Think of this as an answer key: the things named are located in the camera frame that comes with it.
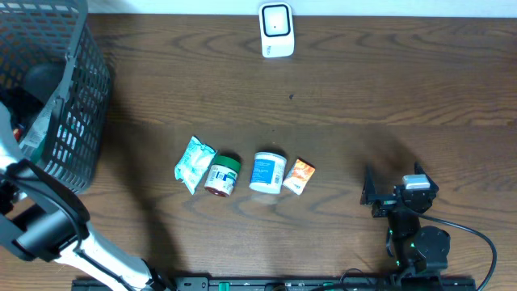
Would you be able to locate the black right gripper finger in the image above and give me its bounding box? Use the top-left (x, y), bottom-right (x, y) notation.
top-left (414, 162), bottom-right (431, 180)
top-left (360, 166), bottom-right (377, 205)

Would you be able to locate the orange snack packet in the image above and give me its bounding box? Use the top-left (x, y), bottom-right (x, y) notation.
top-left (282, 158), bottom-right (316, 196)

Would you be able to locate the white blue-label tub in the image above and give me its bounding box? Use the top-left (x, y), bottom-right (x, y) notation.
top-left (249, 152), bottom-right (287, 195)

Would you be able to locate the green-lid jar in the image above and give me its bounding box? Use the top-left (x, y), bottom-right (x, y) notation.
top-left (204, 155), bottom-right (241, 197)

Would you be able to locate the light green crinkled pouch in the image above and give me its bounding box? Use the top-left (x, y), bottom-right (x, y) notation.
top-left (174, 136), bottom-right (217, 195)

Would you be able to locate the green 3M package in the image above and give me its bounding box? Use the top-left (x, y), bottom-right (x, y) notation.
top-left (19, 96), bottom-right (56, 162)

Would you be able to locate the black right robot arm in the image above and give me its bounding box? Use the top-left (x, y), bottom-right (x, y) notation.
top-left (360, 163), bottom-right (451, 276)

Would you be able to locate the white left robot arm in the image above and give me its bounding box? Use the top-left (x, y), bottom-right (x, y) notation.
top-left (1, 107), bottom-right (174, 290)

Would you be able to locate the white barcode scanner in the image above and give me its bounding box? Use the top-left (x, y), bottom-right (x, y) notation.
top-left (258, 2), bottom-right (295, 58)

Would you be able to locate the grey plastic mesh basket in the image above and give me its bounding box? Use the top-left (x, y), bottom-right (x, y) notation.
top-left (1, 0), bottom-right (111, 193)

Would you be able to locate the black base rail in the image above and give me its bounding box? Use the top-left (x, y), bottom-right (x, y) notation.
top-left (71, 275), bottom-right (477, 291)

